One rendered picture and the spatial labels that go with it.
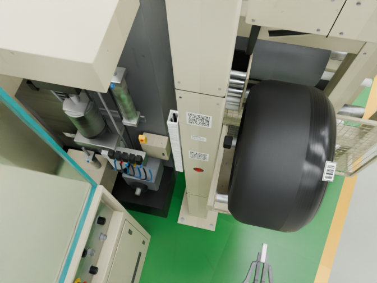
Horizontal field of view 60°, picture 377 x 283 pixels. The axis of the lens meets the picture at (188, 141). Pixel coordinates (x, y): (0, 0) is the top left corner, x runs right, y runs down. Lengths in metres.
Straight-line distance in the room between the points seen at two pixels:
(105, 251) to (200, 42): 1.07
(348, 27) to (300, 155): 0.37
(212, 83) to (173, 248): 1.73
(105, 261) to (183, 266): 0.95
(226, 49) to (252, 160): 0.45
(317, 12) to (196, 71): 0.37
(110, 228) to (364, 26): 1.20
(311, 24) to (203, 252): 1.75
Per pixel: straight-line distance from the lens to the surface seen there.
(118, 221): 1.51
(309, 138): 1.05
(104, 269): 1.50
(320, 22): 0.98
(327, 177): 1.08
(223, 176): 1.63
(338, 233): 2.57
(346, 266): 2.56
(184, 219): 2.38
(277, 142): 1.03
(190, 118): 0.95
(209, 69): 0.73
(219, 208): 1.52
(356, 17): 0.97
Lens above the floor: 2.35
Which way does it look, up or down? 66 degrees down
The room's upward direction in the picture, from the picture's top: 3 degrees counter-clockwise
